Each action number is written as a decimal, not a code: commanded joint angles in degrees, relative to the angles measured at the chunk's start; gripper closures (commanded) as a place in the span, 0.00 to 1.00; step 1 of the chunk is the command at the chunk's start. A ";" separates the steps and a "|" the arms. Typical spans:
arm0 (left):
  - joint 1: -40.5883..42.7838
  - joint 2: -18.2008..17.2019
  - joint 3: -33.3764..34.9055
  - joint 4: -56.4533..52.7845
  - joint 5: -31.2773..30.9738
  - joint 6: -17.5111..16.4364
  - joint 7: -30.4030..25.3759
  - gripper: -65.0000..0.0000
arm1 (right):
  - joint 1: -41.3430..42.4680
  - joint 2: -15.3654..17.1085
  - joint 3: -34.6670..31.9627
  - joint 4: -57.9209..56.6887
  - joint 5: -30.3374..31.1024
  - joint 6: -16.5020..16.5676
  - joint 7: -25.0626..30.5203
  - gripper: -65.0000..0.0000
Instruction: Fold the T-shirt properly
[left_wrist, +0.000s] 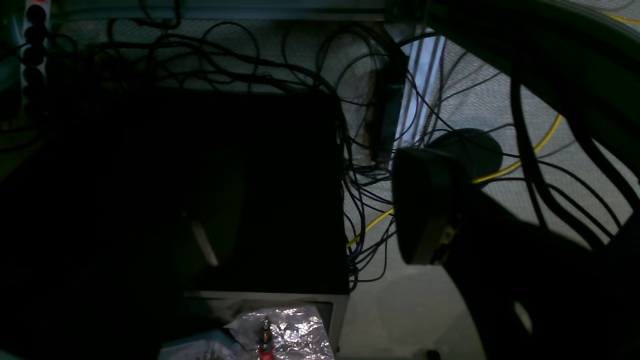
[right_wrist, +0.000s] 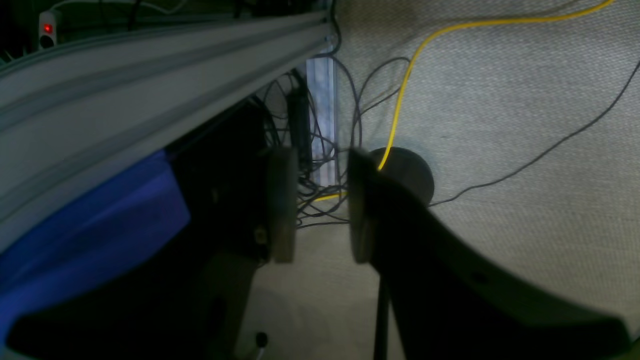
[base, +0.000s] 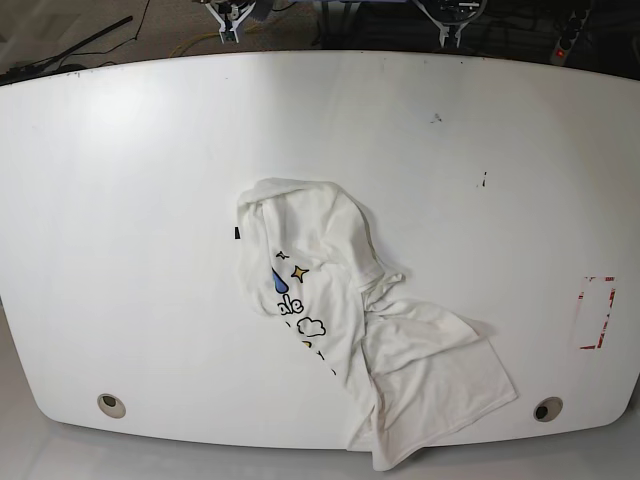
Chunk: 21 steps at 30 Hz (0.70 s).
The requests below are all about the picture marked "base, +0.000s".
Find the white printed T-shirt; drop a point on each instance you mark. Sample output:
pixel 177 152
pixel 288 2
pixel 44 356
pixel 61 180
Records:
pixel 415 371

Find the red tape rectangle marking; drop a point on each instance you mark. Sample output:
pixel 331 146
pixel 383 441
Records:
pixel 593 311

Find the black power strip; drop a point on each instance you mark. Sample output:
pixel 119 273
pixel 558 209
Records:
pixel 571 32

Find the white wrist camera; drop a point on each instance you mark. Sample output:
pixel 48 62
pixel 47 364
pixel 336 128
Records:
pixel 230 15
pixel 451 17

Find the left table cable grommet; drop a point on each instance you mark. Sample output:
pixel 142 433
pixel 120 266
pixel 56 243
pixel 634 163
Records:
pixel 111 406

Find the table cable grommet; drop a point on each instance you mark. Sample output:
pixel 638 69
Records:
pixel 111 406
pixel 548 409

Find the right table cable grommet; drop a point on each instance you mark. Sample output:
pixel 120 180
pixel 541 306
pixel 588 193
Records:
pixel 548 409

